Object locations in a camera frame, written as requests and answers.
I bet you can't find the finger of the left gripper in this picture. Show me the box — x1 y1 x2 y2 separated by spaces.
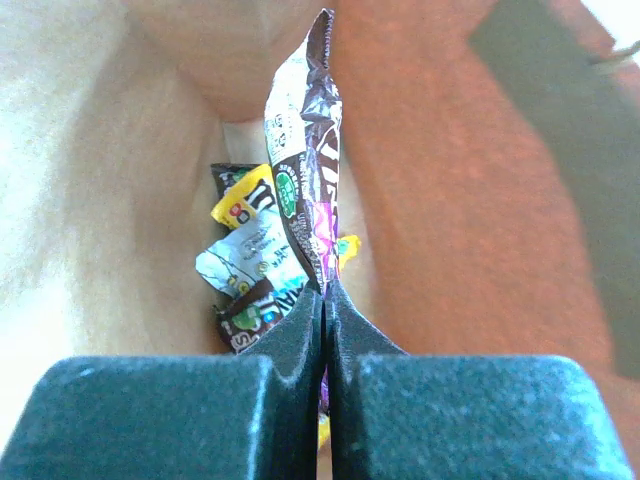
469 1 639 378

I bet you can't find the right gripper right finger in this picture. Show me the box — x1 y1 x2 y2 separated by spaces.
325 282 634 479

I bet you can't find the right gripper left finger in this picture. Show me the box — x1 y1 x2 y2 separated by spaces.
1 287 323 479

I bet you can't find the white silver snack packet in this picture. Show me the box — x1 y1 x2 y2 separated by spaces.
195 210 308 315

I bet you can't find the purple brown M&M's packet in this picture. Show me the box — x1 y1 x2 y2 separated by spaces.
263 8 346 441

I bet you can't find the red brown paper bag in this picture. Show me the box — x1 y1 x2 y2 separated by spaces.
1 1 639 462

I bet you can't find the yellow M&M's packet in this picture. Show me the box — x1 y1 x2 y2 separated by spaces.
211 163 278 230

